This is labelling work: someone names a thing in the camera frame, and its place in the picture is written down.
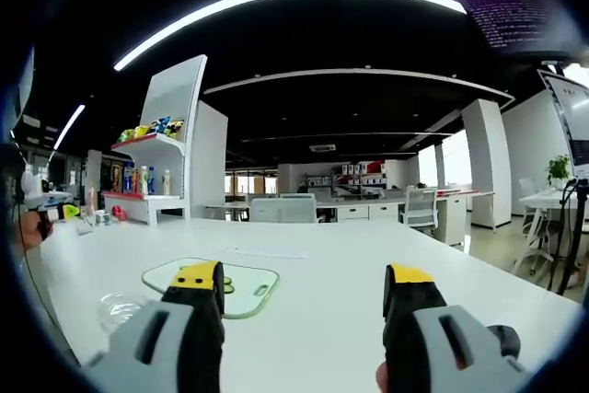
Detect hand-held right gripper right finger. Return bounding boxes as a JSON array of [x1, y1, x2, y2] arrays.
[[382, 263, 535, 393]]

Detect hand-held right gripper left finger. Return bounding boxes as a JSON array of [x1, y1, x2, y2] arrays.
[[85, 260, 226, 393]]

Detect clear plastic cup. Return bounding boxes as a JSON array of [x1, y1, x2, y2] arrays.
[[98, 292, 147, 332]]

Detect person's left hand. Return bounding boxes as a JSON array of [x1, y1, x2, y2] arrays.
[[12, 210, 52, 252]]

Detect person's right hand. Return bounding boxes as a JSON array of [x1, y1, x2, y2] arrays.
[[375, 362, 390, 393]]

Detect short ceiling light strip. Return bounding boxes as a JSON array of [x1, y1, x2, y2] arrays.
[[52, 103, 87, 152]]

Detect row of drink bottles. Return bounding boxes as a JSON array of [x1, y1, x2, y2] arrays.
[[121, 162, 175, 196]]

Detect pale green cutting board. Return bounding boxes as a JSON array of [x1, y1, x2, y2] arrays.
[[141, 258, 281, 319]]

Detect row of snack packets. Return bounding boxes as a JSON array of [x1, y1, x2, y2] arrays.
[[117, 115, 186, 144]]

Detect white display shelf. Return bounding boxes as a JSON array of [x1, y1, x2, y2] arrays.
[[100, 53, 230, 226]]

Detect white mesh office chair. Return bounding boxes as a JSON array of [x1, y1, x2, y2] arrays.
[[398, 187, 439, 232]]

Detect row of white office desks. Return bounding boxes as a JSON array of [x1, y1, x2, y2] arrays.
[[204, 188, 497, 247]]

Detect white desk with chairs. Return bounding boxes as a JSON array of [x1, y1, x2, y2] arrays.
[[511, 176, 581, 279]]

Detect black tripod stand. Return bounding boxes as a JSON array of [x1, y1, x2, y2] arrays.
[[554, 177, 589, 296]]

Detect green potted plant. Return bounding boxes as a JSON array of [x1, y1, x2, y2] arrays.
[[546, 154, 572, 190]]

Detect monitor with white screen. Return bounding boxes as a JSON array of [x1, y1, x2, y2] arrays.
[[537, 67, 589, 179]]

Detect monitor with purple text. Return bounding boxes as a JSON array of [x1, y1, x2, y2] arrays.
[[440, 0, 583, 52]]

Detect black thin cable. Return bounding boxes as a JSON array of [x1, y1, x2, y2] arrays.
[[17, 225, 43, 302]]

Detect white ceiling ring light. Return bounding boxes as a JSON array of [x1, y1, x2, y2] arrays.
[[203, 67, 516, 102]]

